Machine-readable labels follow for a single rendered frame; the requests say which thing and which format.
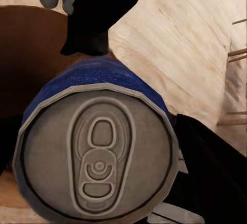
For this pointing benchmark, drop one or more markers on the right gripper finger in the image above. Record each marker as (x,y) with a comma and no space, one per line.
(66,51)

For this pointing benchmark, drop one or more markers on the breakfast table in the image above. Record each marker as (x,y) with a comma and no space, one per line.
(235,122)

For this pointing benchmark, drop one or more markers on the can of soda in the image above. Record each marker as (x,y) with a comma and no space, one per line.
(97,146)

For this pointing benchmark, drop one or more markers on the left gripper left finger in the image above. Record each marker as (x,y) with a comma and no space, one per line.
(9,132)

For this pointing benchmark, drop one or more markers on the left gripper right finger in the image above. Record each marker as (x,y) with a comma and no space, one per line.
(217,170)

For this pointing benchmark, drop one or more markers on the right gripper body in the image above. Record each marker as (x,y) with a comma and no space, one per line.
(87,30)

